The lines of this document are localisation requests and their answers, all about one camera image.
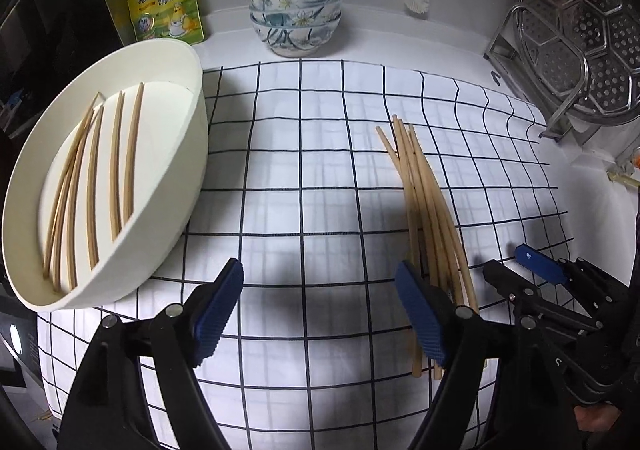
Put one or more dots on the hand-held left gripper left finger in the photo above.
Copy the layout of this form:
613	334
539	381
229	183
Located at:
217	315

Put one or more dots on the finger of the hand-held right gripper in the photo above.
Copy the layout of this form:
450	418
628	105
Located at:
505	280
542	262

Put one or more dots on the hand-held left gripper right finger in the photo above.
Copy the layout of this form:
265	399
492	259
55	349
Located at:
425	325

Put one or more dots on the pile of wooden chopsticks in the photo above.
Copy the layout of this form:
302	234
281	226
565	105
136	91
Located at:
425	190

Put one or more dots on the round white tray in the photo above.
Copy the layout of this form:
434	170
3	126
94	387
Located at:
172	180

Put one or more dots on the person's right hand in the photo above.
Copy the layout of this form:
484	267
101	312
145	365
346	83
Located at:
595	417

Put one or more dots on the small yellow object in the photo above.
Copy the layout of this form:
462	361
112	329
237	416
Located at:
625	174

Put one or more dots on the black grid white cloth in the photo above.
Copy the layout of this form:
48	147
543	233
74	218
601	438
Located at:
310	180

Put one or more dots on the gas stove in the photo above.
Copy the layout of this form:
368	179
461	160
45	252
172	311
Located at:
17	340

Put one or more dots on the perforated steel steamer plate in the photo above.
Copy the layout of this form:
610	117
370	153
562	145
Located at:
590	44

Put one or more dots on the black range hood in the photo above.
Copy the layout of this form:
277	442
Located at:
55	29

